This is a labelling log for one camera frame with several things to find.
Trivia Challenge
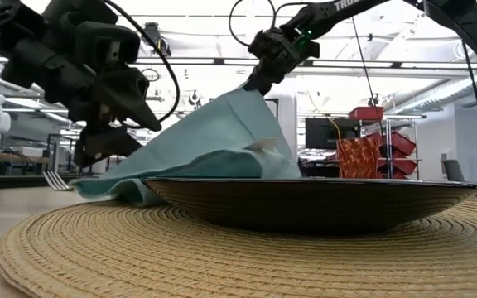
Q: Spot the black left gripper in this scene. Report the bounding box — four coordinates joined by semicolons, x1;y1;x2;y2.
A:
2;24;163;169

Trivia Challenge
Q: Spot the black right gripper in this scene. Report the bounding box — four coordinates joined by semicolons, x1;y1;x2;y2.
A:
243;26;321;98

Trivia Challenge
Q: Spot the teal cloth napkin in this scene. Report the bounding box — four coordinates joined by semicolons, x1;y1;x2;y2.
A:
70;84;302;209

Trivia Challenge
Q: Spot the silver fork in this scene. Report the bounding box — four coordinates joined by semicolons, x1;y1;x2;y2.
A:
42;170;75;192

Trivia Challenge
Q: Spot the round woven straw placemat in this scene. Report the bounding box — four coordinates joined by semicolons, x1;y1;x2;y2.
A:
0;195;477;298

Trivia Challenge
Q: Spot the dark round plate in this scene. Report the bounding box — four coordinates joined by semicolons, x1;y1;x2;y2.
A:
142;175;477;238

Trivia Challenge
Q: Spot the black monitor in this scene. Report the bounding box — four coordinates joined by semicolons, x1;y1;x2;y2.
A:
304;117;362;151

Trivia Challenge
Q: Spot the red storage bin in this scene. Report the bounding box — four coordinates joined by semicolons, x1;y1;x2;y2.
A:
347;106;385;123

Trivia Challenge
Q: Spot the red patterned cup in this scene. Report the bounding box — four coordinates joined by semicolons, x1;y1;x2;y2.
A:
336;137;383;180

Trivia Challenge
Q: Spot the metal shelf with red bins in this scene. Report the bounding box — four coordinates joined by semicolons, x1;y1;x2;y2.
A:
373;118;422;181

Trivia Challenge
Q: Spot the grey office chair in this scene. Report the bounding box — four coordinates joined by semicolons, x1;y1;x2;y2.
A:
442;158;466;184

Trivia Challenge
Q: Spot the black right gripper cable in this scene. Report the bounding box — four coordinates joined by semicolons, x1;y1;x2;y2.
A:
227;0;306;48

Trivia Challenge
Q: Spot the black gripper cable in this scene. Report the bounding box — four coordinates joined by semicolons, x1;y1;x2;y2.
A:
101;0;181;126
227;0;306;48

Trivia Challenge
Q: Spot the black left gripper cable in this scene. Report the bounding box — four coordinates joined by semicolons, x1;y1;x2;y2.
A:
101;0;181;126

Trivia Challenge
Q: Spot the black ceiling cable reel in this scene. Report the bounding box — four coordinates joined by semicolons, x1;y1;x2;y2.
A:
142;22;173;59

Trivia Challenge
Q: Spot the black aluminium table frame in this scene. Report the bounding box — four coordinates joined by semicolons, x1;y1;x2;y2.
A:
0;173;477;199

